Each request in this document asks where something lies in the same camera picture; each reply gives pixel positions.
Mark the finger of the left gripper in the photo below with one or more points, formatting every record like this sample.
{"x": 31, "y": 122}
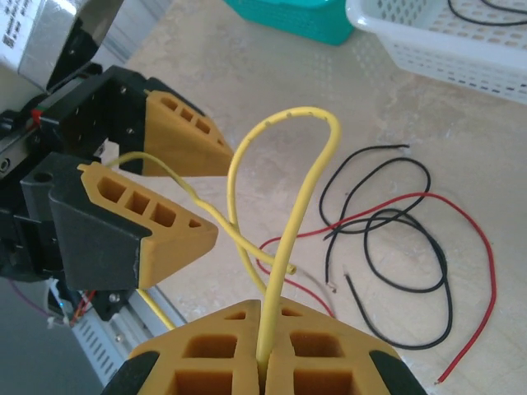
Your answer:
{"x": 103, "y": 238}
{"x": 181, "y": 148}

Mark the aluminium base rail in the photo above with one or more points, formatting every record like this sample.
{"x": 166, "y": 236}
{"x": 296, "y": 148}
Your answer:
{"x": 156, "y": 308}

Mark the white plastic basket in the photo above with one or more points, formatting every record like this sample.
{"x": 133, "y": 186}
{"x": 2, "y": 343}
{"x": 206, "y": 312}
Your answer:
{"x": 432, "y": 61}

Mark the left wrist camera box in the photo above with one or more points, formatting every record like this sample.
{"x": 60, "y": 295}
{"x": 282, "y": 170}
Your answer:
{"x": 41, "y": 41}

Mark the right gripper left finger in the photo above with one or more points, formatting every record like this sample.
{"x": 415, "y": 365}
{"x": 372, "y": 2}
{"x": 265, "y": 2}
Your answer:
{"x": 206, "y": 349}

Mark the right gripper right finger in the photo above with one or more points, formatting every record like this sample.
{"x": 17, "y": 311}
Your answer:
{"x": 321, "y": 349}

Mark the teal plastic basket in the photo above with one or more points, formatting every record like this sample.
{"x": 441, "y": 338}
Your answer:
{"x": 288, "y": 20}

